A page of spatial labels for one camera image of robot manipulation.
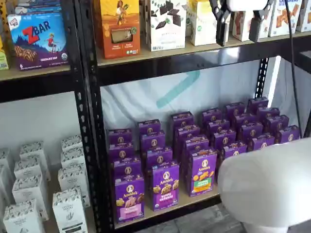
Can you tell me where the white backdrop sheet teal logo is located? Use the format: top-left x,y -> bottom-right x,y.
101,57 -> 282,151

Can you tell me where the blue Z Bar box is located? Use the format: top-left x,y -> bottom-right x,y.
14,0 -> 62,16
6,12 -> 69,71

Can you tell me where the black metal shelving rack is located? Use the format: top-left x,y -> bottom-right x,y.
74,0 -> 311,233
0,0 -> 103,233

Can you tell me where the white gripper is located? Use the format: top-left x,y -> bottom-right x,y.
209,0 -> 276,47

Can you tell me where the Simple Mills chocolate thins box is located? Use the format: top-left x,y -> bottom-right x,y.
145,0 -> 188,52

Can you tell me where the purple Annie's hidden veggies box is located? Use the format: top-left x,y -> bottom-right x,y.
187,148 -> 218,198

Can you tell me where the purple Annie's box yellow patch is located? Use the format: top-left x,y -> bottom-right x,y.
218,141 -> 248,170

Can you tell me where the yellow Bobo's box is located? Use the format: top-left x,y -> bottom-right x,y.
0,0 -> 8,33
0,36 -> 9,71

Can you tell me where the white patterned carton box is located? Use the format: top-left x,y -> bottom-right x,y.
2,199 -> 47,233
57,165 -> 90,208
11,174 -> 50,221
52,187 -> 88,233
19,140 -> 45,162
13,159 -> 52,183
60,147 -> 86,170
0,148 -> 14,170
61,134 -> 84,152

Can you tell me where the white cracker box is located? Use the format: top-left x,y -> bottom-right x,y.
295,0 -> 311,33

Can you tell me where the purple Annie's box violet patch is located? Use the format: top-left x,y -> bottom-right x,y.
152,160 -> 180,212

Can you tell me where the Simple Mills almond bar box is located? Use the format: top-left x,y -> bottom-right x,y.
186,0 -> 219,47

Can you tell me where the purple Annie's box maroon patch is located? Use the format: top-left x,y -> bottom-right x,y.
248,133 -> 276,151

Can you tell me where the orange pretzel crackers cheddar box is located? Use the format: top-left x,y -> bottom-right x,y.
229,10 -> 270,42

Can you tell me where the orange Revival snack box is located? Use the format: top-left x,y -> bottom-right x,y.
93,0 -> 141,60

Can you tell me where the purple Annie's box pink patch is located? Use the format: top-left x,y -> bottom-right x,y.
114,173 -> 146,224

